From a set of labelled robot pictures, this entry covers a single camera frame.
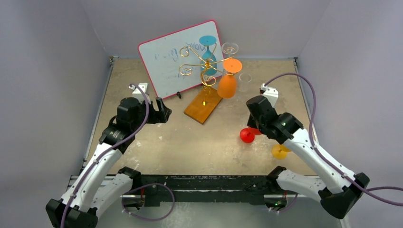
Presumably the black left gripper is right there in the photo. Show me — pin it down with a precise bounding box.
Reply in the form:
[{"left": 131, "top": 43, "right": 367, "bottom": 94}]
[{"left": 131, "top": 97, "right": 171, "bottom": 131}]

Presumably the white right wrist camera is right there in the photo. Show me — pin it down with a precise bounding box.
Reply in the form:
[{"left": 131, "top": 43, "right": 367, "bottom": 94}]
[{"left": 260, "top": 83, "right": 279, "bottom": 107}]

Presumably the red plastic wine glass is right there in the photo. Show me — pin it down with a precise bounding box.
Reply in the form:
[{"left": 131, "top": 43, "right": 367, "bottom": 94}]
[{"left": 240, "top": 127, "right": 261, "bottom": 143}]

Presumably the gold wire wine glass rack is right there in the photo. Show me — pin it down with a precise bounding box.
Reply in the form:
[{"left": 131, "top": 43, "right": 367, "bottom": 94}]
[{"left": 184, "top": 55, "right": 234, "bottom": 124}]

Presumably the clear wine glass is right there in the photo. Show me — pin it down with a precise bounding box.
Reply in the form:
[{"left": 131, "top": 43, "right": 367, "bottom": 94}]
[{"left": 221, "top": 42, "right": 239, "bottom": 59}]

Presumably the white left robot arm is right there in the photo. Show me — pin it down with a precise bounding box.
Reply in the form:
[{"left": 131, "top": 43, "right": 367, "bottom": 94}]
[{"left": 46, "top": 97, "right": 172, "bottom": 228}]

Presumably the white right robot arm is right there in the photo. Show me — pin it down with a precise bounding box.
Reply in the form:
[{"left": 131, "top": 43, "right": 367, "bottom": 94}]
[{"left": 246, "top": 95, "right": 370, "bottom": 219}]

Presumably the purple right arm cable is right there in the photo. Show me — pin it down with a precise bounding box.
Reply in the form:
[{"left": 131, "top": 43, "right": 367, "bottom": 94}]
[{"left": 264, "top": 72, "right": 403, "bottom": 208}]

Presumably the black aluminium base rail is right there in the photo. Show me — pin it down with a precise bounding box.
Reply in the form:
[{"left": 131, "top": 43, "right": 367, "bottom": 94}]
[{"left": 67, "top": 174, "right": 328, "bottom": 209}]

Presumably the orange plastic wine glass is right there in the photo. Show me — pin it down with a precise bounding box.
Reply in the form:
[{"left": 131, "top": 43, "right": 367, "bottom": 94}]
[{"left": 217, "top": 58, "right": 242, "bottom": 99}]

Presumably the yellow plastic wine glass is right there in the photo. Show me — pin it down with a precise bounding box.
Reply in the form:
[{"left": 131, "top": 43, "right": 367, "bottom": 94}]
[{"left": 271, "top": 144, "right": 291, "bottom": 160}]

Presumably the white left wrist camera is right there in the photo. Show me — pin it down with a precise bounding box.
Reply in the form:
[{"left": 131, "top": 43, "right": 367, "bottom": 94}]
[{"left": 129, "top": 83, "right": 151, "bottom": 103}]

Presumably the pink framed whiteboard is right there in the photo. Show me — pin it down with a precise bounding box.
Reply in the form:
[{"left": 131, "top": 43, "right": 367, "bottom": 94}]
[{"left": 138, "top": 20, "right": 224, "bottom": 98}]

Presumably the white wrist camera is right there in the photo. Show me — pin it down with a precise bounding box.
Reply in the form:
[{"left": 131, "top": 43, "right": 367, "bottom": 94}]
[
  {"left": 260, "top": 83, "right": 279, "bottom": 107},
  {"left": 129, "top": 83, "right": 151, "bottom": 103}
]

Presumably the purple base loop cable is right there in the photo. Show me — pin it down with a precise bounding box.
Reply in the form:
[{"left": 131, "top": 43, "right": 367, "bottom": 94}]
[{"left": 121, "top": 182, "right": 176, "bottom": 222}]

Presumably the blue plastic wine glass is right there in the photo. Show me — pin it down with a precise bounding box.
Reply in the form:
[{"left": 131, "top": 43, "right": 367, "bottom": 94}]
[{"left": 199, "top": 35, "right": 217, "bottom": 76}]

